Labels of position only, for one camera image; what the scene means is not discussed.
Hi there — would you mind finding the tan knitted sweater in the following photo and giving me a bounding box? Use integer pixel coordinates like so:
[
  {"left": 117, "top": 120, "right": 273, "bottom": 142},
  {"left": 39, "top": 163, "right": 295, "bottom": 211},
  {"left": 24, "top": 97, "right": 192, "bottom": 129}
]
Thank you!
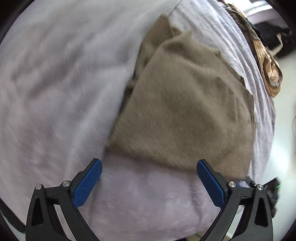
[{"left": 108, "top": 15, "right": 255, "bottom": 180}]

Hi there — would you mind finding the brown patterned cloth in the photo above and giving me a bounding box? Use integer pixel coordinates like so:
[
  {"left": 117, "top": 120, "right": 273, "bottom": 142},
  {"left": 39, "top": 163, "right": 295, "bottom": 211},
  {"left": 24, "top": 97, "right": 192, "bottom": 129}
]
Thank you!
[{"left": 224, "top": 3, "right": 282, "bottom": 98}]

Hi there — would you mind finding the lavender plush bed blanket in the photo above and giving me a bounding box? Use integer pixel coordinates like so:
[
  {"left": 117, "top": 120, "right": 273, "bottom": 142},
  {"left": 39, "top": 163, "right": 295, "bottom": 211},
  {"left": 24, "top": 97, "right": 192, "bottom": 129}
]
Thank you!
[{"left": 1, "top": 1, "right": 275, "bottom": 240}]

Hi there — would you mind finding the dark furniture by wall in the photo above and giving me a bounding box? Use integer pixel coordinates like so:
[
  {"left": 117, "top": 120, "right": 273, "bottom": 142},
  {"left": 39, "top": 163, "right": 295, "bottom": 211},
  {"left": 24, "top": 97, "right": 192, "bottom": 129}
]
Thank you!
[{"left": 248, "top": 21, "right": 295, "bottom": 58}]

